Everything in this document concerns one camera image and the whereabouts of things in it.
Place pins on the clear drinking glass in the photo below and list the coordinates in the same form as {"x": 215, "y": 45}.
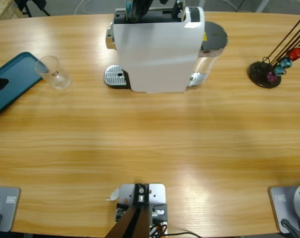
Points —
{"x": 53, "y": 74}

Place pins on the white capsule coffee machine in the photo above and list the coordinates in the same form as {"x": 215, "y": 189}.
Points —
{"x": 155, "y": 54}

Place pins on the purple coffee capsule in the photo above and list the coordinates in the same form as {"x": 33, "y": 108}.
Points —
{"x": 271, "y": 77}

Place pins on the red coffee capsule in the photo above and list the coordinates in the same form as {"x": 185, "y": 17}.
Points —
{"x": 295, "y": 52}

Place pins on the teal plastic tray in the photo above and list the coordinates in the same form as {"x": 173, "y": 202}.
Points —
{"x": 18, "y": 72}

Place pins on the wooden crate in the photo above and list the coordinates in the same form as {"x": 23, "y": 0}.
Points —
{"x": 1, "y": 10}

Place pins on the black chair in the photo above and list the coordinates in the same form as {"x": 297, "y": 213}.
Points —
{"x": 39, "y": 3}

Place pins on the black capsule holder with rods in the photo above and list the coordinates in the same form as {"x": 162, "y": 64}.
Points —
{"x": 257, "y": 70}

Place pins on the white tape piece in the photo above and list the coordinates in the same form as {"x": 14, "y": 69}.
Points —
{"x": 114, "y": 194}

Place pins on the grey metal frame leg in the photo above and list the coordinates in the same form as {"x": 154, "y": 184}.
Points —
{"x": 261, "y": 6}

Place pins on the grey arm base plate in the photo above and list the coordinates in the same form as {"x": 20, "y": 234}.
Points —
{"x": 278, "y": 208}
{"x": 9, "y": 210}

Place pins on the white camera mount with post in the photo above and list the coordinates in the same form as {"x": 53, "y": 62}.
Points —
{"x": 156, "y": 193}

